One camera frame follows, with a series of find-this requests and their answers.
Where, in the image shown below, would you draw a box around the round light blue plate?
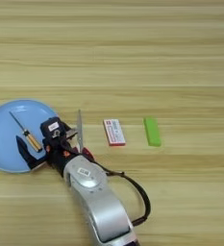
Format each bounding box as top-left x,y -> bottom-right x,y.
0,98 -> 59,174

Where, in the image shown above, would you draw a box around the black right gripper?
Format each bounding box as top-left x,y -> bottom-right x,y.
15,127 -> 86,178

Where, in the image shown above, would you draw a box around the green rectangular block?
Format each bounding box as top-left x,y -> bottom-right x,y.
142,116 -> 162,148

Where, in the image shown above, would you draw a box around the red handled scissors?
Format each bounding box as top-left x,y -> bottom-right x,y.
76,109 -> 95,162

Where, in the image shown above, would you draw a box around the white and red small box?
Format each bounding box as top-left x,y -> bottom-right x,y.
102,118 -> 127,147

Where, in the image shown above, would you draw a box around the black box with white label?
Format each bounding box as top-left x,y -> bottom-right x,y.
39,116 -> 67,139

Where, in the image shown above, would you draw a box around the orange handled screwdriver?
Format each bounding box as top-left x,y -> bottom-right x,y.
9,111 -> 43,153

